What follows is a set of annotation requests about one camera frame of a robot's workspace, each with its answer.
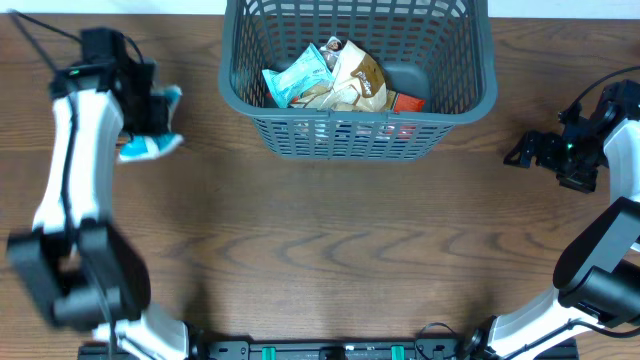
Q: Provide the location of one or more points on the blue white snack bag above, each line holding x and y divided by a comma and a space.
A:
150, 147

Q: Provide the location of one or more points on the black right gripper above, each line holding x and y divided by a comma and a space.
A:
584, 180

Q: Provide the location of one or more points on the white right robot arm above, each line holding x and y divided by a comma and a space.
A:
594, 288

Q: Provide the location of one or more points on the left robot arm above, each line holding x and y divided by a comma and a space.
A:
80, 272

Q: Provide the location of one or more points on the tan brown snack bag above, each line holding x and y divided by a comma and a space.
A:
359, 85

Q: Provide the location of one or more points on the orange pasta packet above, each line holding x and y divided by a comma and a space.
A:
407, 102

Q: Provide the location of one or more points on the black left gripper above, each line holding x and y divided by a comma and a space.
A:
155, 119

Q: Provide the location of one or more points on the beige brown cookie bag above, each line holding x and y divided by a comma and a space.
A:
331, 51

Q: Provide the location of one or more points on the grey plastic basket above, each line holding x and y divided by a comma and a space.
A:
440, 52

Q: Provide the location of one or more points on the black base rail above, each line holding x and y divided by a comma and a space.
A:
434, 348

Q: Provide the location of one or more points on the teal white snack packet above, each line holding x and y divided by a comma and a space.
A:
308, 70

